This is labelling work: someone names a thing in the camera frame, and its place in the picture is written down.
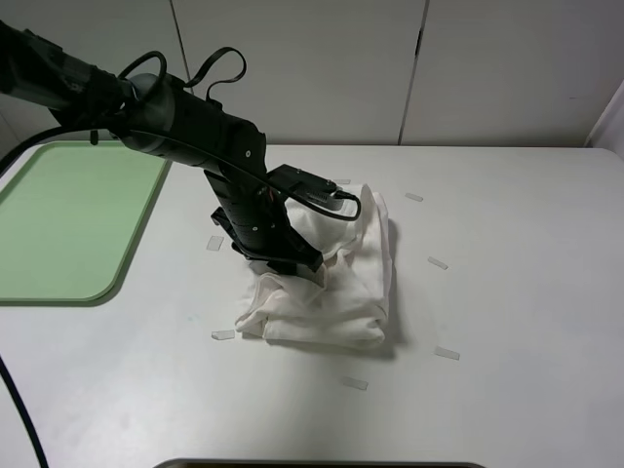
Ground white short sleeve t-shirt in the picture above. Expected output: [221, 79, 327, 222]
[235, 184, 393, 350]

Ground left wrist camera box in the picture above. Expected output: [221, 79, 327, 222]
[268, 165, 343, 212]

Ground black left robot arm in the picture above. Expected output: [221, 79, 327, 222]
[1, 24, 322, 275]

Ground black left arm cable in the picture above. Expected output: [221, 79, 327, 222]
[0, 46, 363, 468]

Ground green plastic tray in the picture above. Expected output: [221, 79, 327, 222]
[1, 141, 168, 305]

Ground clear tape piece left middle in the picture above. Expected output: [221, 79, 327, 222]
[207, 236, 223, 252]

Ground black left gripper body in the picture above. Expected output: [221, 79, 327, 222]
[204, 171, 302, 258]

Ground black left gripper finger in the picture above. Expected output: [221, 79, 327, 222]
[231, 242, 297, 276]
[287, 228, 323, 276]

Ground clear tape piece front right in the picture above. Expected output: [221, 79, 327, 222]
[434, 346, 460, 361]

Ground clear tape piece right middle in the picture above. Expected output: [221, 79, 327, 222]
[427, 256, 449, 271]

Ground clear tape piece front middle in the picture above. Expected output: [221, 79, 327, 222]
[340, 376, 369, 391]

